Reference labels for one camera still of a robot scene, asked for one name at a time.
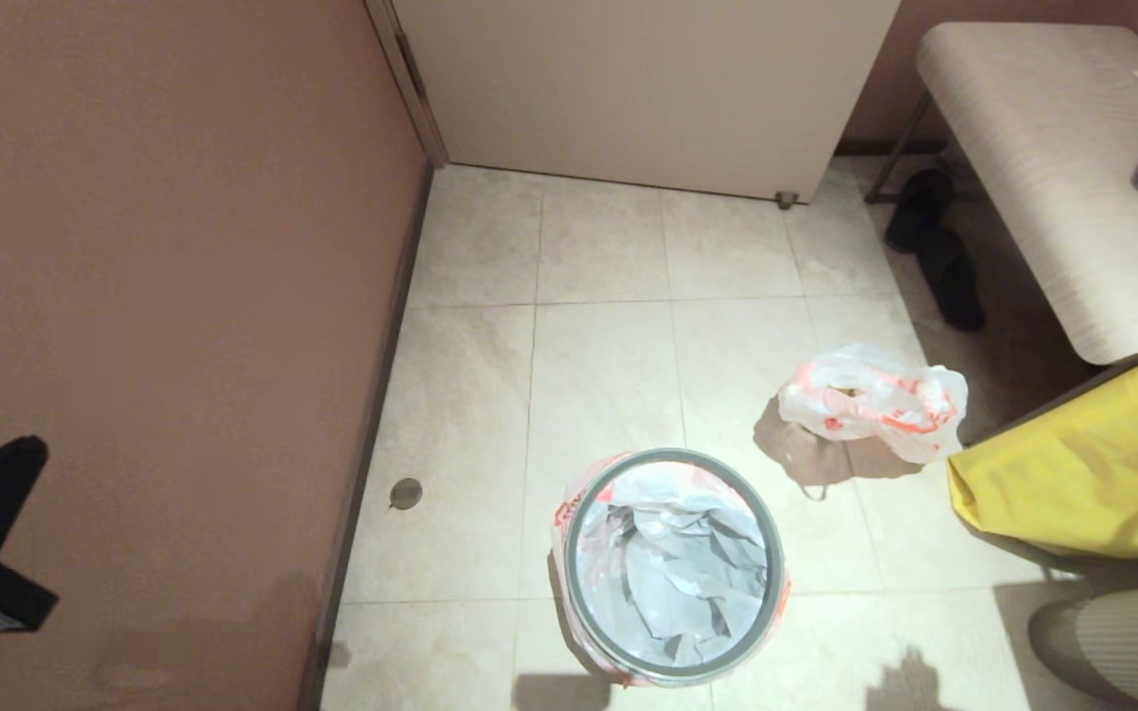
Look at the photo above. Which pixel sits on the white red plastic bin liner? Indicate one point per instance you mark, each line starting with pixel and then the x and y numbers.
pixel 678 583

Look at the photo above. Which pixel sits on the white red plastic bag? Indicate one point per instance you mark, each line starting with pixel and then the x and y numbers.
pixel 865 400

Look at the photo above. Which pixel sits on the yellow fabric bag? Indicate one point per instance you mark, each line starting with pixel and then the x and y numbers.
pixel 1073 464

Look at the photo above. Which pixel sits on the round metal floor drain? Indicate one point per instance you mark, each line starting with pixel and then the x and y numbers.
pixel 406 493

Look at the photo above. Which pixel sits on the dark door hinge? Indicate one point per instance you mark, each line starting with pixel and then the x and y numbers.
pixel 414 69

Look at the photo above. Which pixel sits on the white door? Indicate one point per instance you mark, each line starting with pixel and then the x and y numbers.
pixel 648 89

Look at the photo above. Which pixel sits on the small metal door stopper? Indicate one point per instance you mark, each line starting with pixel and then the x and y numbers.
pixel 786 200

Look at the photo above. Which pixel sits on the thin metal table leg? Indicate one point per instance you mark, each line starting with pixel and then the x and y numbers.
pixel 900 150

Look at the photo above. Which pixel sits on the black slipper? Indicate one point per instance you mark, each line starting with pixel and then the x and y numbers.
pixel 920 207
pixel 952 281

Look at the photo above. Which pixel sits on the beige wood-grain table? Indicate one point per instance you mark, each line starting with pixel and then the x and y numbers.
pixel 1043 178

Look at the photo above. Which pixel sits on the beige door frame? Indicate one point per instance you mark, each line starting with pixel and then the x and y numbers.
pixel 426 128

